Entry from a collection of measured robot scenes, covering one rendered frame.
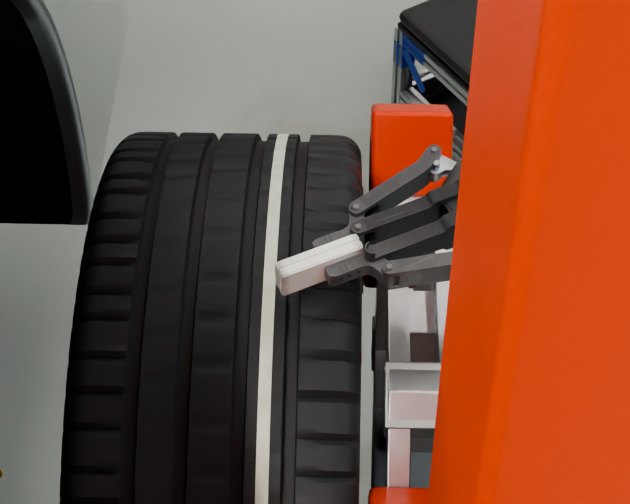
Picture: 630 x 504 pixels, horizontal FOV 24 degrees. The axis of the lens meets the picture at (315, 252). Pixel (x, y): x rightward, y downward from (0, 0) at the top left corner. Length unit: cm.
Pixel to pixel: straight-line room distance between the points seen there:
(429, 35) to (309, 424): 171
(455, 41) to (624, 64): 238
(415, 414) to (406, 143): 29
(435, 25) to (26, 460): 110
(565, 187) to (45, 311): 238
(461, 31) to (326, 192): 155
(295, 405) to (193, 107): 203
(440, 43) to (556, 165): 236
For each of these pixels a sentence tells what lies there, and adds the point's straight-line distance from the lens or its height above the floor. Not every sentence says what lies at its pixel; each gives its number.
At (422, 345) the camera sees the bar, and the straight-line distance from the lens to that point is 127.
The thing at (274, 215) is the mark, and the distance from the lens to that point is 123.
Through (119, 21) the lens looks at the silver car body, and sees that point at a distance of 204.
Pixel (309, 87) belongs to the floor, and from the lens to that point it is 317.
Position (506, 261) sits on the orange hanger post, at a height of 174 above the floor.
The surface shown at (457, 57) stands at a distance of 272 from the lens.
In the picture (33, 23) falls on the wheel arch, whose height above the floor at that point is 110.
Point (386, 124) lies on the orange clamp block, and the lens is 135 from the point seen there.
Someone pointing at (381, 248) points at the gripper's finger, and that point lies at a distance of 114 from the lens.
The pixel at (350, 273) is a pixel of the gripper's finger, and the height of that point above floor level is 121.
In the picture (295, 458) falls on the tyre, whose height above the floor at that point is 112.
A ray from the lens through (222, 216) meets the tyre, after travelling 123.
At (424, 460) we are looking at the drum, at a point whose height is 91.
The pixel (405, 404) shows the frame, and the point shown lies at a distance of 118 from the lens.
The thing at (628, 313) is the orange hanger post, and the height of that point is 172.
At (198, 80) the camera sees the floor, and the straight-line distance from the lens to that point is 320.
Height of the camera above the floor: 205
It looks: 47 degrees down
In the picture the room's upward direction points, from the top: straight up
